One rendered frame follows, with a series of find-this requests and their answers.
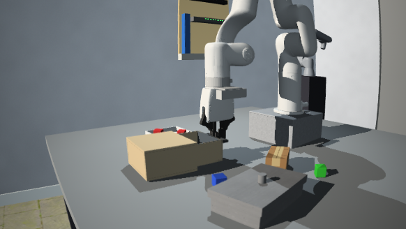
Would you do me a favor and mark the brown cardboard box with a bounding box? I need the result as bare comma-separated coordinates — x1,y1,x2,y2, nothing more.
265,146,290,169

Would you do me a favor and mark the blue block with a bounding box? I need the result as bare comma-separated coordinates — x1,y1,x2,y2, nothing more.
212,173,227,186

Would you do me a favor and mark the small green block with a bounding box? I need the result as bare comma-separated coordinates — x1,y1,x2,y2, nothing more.
314,164,327,177

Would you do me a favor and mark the light wooden cabinet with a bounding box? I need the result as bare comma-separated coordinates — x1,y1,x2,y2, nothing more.
126,131,229,181

